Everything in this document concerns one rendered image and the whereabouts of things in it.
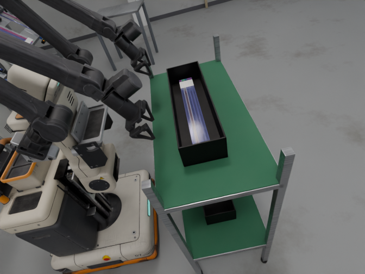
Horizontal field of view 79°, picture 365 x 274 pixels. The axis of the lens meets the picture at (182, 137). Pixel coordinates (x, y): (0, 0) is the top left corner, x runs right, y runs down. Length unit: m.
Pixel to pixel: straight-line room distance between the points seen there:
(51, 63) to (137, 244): 1.17
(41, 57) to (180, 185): 0.56
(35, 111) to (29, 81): 0.16
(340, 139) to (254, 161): 1.55
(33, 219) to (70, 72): 0.81
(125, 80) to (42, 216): 0.82
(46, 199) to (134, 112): 0.73
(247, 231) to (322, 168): 0.96
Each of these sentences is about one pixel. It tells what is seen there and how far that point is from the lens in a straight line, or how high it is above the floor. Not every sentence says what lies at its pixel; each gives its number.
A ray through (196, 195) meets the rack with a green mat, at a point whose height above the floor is 0.95.
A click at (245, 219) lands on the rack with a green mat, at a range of 1.39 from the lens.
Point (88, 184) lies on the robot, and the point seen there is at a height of 0.76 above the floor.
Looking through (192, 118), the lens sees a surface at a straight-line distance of 0.97.
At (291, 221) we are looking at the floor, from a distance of 1.81.
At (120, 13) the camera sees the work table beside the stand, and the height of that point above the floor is 0.80.
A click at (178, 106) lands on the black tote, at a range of 1.11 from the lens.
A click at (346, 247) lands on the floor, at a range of 1.83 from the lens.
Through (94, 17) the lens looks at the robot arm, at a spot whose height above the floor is 1.40.
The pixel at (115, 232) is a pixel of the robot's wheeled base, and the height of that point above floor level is 0.28.
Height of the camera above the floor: 1.64
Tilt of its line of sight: 45 degrees down
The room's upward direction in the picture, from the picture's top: 16 degrees counter-clockwise
